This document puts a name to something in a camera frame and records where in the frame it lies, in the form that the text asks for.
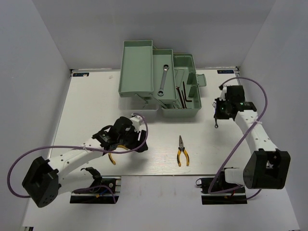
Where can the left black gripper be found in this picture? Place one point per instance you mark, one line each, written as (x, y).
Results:
(137, 143)

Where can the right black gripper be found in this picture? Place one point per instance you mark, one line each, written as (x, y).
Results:
(220, 116)

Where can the small silver wrench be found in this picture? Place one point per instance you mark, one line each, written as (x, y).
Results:
(216, 122)

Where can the yellow handled pliers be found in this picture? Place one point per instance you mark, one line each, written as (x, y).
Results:
(110, 155)
(181, 149)

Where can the short dark red hex key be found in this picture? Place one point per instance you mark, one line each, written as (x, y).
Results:
(185, 95)

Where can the large silver ratchet wrench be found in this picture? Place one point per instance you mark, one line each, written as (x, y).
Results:
(163, 80)

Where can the long dark red hex key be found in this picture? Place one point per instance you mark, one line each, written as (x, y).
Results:
(180, 96)

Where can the green toolbox with clear lid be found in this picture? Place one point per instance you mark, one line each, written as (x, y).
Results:
(140, 78)

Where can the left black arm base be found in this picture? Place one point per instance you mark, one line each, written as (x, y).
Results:
(107, 193)

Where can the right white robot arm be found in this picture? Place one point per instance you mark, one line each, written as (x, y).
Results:
(268, 166)

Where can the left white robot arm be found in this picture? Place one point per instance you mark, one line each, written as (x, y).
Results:
(46, 178)

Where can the right blue table sticker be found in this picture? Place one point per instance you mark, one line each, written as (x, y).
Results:
(225, 71)

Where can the blue table sticker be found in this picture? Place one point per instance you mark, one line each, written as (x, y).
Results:
(80, 74)
(225, 71)

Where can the left blue table sticker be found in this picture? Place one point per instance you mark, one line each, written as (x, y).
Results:
(80, 74)

